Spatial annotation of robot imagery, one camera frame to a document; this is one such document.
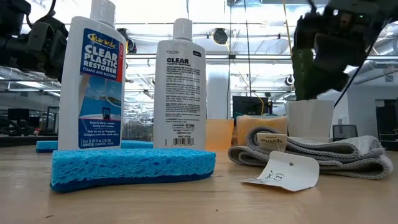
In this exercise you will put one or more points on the white plant pot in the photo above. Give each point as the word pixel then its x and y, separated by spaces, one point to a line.
pixel 311 118

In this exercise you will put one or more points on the small clear plastic bin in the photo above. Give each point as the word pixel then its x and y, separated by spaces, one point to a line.
pixel 237 130

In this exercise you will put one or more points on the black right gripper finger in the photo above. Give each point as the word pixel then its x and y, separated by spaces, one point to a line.
pixel 315 81
pixel 335 77

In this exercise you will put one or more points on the grey waffle cloth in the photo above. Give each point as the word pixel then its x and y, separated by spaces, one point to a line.
pixel 342 152

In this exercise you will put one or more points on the small black monitor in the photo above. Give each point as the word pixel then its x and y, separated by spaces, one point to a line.
pixel 18 114

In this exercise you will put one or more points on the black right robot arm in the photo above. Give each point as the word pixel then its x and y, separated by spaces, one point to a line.
pixel 357 18

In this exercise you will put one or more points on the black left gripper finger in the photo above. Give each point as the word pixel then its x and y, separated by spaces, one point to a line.
pixel 60 46
pixel 42 46

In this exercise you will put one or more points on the large black monitor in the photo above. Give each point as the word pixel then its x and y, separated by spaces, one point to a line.
pixel 252 104

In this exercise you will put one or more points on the small round hanging reel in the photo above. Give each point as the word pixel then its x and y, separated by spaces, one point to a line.
pixel 289 80

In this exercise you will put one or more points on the white paper price tag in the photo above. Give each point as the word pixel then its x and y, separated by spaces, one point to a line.
pixel 289 171

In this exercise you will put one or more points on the orange plastic bin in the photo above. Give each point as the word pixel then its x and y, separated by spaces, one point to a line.
pixel 219 135

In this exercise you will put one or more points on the tan cardboard cloth label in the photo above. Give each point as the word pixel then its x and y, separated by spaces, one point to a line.
pixel 272 141

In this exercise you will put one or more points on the green cactus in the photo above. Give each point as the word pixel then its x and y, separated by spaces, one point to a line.
pixel 298 77

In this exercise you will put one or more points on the white plastic restorer bottle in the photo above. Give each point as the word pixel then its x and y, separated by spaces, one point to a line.
pixel 180 93
pixel 99 56

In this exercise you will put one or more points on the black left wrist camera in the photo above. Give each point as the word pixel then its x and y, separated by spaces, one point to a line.
pixel 14 17

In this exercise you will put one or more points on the dark cabinet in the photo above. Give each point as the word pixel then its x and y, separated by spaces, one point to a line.
pixel 387 118

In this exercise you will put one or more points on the blue kitchen sponge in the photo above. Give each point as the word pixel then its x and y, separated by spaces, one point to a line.
pixel 46 146
pixel 129 144
pixel 133 168
pixel 146 145

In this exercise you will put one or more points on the black ceiling reel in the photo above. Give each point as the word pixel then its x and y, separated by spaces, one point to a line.
pixel 130 42
pixel 220 36

